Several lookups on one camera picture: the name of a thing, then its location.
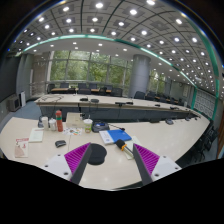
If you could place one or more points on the white paper pad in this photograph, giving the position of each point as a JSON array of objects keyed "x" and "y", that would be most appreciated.
[{"x": 36, "y": 135}]

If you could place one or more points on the cardboard box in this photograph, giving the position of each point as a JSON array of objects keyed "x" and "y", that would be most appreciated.
[{"x": 74, "y": 120}]

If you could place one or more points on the blue folder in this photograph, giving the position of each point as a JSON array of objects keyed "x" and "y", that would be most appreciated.
[{"x": 111, "y": 136}]

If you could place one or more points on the black desk phone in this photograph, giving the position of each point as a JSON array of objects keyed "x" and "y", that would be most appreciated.
[{"x": 99, "y": 126}]

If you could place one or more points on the orange black handheld tool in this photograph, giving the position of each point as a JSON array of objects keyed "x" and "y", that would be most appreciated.
[{"x": 123, "y": 146}]

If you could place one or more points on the black computer mouse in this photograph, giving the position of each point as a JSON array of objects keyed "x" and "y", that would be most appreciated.
[{"x": 60, "y": 143}]

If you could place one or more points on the colourful leaflet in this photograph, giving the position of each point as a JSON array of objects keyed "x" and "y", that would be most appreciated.
[{"x": 72, "y": 131}]

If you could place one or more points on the red white booklet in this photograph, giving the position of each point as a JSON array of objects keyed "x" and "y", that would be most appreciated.
[{"x": 21, "y": 148}]

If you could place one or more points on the white cup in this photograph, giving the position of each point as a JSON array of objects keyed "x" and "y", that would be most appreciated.
[{"x": 45, "y": 123}]

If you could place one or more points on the paper cup green sleeve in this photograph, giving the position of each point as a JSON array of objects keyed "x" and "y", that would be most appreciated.
[{"x": 88, "y": 125}]

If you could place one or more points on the red drink bottle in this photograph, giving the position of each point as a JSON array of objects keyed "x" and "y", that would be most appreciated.
[{"x": 59, "y": 121}]

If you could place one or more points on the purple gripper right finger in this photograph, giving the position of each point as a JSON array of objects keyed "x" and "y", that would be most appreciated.
[{"x": 151, "y": 166}]

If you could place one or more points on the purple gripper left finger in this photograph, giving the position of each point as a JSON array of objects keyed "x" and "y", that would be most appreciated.
[{"x": 70, "y": 166}]

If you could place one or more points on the white plastic bottle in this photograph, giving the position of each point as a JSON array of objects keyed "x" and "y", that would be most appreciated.
[{"x": 52, "y": 124}]

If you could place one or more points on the grey round column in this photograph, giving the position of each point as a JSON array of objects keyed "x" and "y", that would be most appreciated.
[{"x": 139, "y": 75}]

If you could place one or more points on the long far conference table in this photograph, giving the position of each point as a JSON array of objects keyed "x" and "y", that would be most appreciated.
[{"x": 113, "y": 108}]

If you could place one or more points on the black round mouse pad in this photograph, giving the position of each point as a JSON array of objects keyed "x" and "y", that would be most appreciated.
[{"x": 98, "y": 154}]

